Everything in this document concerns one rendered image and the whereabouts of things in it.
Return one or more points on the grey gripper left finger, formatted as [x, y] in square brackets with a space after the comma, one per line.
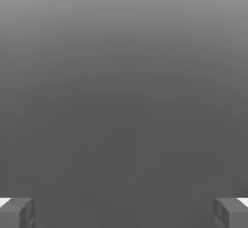
[15, 214]

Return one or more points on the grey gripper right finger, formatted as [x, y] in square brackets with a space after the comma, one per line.
[232, 215]

